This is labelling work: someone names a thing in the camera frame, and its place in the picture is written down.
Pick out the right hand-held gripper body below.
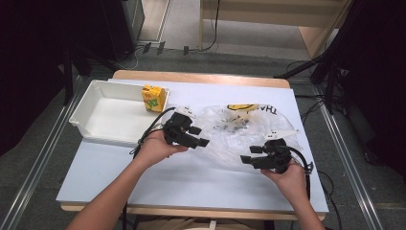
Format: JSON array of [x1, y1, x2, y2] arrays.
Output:
[[262, 128, 301, 175]]

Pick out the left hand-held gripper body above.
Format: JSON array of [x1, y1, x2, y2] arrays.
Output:
[[162, 105, 197, 149]]

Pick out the translucent smiley plastic bag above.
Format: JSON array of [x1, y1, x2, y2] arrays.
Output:
[[192, 103, 303, 175]]

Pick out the yellow juice carton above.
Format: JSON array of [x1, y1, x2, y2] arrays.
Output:
[[141, 83, 168, 114]]

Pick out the white plastic tray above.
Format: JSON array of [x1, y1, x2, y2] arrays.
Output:
[[68, 79, 171, 149]]

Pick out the person's left hand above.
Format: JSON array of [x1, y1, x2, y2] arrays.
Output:
[[134, 128, 190, 170]]

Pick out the person's right hand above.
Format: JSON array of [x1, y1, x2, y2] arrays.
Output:
[[260, 159, 309, 206]]

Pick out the person's beige trousers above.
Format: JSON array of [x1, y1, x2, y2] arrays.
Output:
[[136, 217, 266, 230]]

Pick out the black metal stand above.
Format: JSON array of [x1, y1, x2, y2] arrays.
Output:
[[273, 47, 343, 116], [61, 43, 84, 107]]

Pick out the black cabinet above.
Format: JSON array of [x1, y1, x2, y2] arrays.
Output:
[[101, 0, 146, 63]]

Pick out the black curtain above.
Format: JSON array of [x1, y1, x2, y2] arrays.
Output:
[[319, 0, 406, 176], [0, 0, 108, 157]]

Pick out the light wooden shelf unit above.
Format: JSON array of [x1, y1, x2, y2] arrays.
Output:
[[198, 0, 352, 60]]

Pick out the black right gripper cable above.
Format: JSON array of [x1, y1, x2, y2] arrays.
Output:
[[280, 144, 343, 230]]

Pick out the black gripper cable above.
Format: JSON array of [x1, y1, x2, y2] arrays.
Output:
[[280, 144, 343, 230], [120, 106, 177, 230]]

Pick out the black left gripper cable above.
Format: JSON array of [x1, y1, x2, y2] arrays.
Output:
[[120, 106, 177, 230]]

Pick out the black floor cable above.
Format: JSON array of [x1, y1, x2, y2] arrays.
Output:
[[285, 58, 336, 126]]

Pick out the metal floor rail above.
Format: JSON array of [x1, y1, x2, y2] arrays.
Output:
[[314, 85, 385, 230], [0, 76, 84, 230]]

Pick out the white floor cable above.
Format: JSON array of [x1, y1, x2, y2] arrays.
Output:
[[114, 45, 144, 71]]

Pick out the black hanging cable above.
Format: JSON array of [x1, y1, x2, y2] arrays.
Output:
[[189, 0, 222, 53]]

